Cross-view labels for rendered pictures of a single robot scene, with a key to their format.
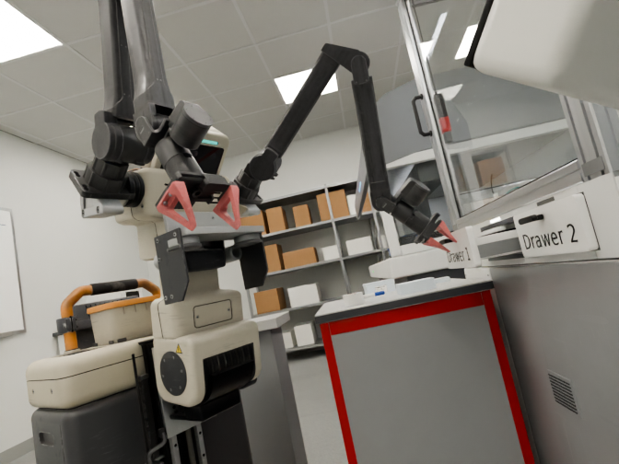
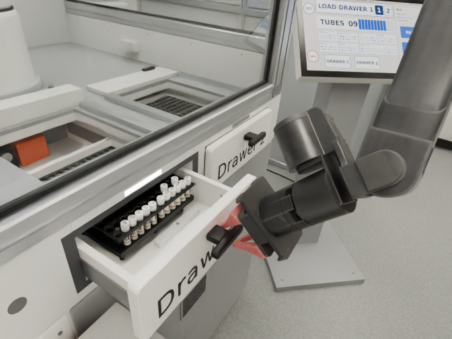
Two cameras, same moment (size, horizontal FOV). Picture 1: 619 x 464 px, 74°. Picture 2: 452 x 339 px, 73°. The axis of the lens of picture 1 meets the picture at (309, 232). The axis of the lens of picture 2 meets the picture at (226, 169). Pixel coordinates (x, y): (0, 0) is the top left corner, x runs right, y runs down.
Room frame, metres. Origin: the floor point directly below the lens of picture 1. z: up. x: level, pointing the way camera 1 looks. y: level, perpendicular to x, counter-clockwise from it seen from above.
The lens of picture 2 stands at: (1.54, -0.26, 1.23)
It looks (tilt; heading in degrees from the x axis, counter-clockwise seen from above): 33 degrees down; 206
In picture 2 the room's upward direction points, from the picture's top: 5 degrees clockwise
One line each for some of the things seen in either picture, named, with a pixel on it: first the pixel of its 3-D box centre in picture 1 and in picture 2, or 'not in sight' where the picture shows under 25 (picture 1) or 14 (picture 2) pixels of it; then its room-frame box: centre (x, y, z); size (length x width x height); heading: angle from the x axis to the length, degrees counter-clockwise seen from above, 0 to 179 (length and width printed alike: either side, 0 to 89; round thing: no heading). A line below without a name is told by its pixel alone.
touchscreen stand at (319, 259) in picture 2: not in sight; (325, 169); (0.27, -0.37, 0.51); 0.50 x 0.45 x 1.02; 38
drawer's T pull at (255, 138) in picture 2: (532, 218); (253, 137); (0.92, -0.49, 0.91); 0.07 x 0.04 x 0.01; 176
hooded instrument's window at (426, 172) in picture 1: (449, 215); not in sight; (2.92, -1.00, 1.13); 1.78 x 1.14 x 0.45; 176
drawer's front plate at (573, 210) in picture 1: (549, 229); (241, 145); (0.92, -0.52, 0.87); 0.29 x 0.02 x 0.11; 176
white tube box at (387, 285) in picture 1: (379, 287); not in sight; (1.85, -0.25, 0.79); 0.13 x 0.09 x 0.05; 92
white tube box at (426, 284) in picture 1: (414, 285); not in sight; (1.50, -0.33, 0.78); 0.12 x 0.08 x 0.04; 88
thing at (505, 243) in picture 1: (531, 237); (112, 197); (1.23, -0.64, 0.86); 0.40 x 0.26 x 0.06; 86
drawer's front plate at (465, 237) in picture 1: (459, 249); (205, 243); (1.24, -0.43, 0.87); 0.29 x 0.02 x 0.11; 176
